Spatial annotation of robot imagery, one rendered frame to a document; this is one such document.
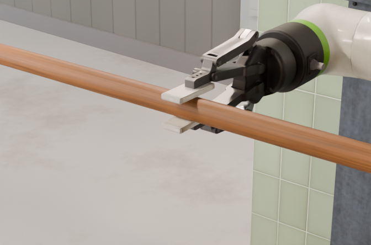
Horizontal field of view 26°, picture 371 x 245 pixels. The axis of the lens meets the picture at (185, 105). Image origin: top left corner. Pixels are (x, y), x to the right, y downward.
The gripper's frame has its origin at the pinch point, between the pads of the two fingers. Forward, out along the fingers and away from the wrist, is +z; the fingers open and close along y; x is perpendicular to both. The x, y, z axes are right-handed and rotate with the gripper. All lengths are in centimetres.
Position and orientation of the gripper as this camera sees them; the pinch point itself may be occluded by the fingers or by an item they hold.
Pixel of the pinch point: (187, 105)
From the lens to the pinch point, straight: 98.3
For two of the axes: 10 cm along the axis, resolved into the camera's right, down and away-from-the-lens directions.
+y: 0.0, 9.3, 3.7
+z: -6.1, 3.0, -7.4
